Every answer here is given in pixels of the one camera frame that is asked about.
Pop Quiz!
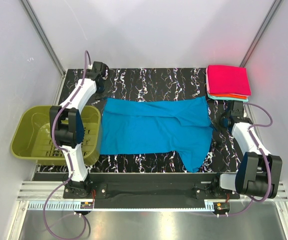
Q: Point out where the blue t shirt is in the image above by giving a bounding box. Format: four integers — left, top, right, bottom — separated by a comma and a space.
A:
100, 96, 213, 173

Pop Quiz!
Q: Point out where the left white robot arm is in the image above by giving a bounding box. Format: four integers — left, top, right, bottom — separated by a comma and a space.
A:
49, 61, 108, 198

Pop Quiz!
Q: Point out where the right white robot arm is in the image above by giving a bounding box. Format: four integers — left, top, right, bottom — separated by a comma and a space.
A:
210, 100, 283, 202

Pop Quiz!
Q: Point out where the black marble pattern mat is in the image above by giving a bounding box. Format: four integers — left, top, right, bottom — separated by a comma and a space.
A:
32, 67, 253, 174

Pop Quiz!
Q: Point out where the folded teal t shirt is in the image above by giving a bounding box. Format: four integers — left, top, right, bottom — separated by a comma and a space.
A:
207, 93, 249, 103

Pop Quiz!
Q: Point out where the folded orange t shirt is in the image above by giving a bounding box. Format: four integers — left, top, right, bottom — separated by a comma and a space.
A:
208, 93, 248, 100

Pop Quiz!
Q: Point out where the folded pink t shirt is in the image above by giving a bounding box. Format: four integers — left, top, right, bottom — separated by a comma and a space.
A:
206, 65, 252, 97

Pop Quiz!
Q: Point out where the olive green plastic basket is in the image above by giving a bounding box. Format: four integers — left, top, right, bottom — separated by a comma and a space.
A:
10, 105, 102, 166

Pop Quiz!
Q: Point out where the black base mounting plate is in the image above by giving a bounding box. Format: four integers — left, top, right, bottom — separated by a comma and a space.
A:
59, 173, 227, 212

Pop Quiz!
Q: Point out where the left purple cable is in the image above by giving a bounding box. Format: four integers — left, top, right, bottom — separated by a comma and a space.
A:
42, 49, 93, 238

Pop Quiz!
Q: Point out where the purple cable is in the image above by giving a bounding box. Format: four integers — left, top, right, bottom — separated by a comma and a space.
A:
42, 49, 93, 238
188, 101, 274, 217

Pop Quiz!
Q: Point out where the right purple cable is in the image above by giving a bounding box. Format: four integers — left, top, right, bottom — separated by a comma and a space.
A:
188, 101, 274, 217

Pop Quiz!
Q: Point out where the left aluminium corner post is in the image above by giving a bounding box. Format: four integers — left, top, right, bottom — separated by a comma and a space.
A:
19, 0, 66, 76

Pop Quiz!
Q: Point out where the aluminium corner post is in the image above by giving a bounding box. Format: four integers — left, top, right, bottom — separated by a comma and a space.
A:
19, 0, 66, 76
240, 0, 284, 68

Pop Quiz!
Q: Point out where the right aluminium corner post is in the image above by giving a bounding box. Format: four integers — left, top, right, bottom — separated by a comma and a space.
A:
240, 0, 284, 68

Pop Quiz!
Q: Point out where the aluminium rail frame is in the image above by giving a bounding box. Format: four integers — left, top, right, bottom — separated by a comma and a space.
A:
8, 181, 288, 240

